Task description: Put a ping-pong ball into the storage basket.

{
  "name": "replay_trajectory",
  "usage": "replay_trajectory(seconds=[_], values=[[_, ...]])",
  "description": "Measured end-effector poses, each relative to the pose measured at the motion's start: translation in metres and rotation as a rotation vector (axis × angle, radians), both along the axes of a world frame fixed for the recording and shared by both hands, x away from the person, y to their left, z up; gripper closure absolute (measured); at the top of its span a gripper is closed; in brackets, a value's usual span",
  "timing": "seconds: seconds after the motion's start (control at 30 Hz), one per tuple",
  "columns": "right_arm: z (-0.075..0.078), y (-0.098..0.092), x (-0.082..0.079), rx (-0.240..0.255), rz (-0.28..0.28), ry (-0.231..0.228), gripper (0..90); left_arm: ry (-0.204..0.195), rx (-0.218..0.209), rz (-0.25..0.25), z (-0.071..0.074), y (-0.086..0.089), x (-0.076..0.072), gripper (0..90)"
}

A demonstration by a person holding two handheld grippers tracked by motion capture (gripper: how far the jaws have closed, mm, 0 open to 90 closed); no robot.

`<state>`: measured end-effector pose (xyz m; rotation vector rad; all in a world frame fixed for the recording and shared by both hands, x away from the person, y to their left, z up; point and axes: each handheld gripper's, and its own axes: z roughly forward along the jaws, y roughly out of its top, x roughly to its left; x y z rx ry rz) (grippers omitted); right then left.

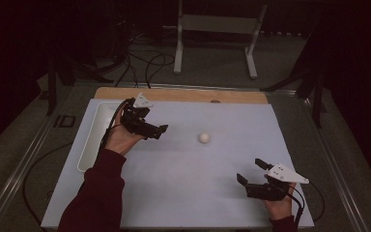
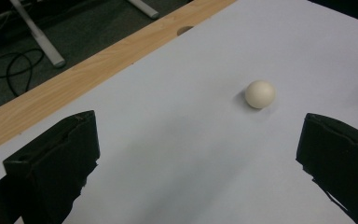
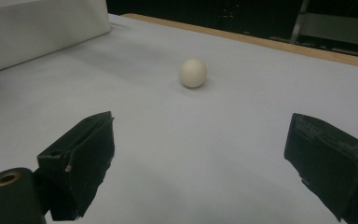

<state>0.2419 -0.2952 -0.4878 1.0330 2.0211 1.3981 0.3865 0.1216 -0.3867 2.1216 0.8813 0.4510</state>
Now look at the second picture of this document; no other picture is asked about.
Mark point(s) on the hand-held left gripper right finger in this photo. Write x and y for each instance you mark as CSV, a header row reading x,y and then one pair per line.
x,y
338,161

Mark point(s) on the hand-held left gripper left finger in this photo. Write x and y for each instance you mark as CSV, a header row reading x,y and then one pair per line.
x,y
52,161

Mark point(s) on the white ball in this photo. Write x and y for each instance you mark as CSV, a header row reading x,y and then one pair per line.
x,y
260,94

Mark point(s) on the wooden table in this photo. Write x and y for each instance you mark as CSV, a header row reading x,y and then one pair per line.
x,y
74,81

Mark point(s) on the white metal stand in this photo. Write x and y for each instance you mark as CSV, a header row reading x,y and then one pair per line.
x,y
43,43

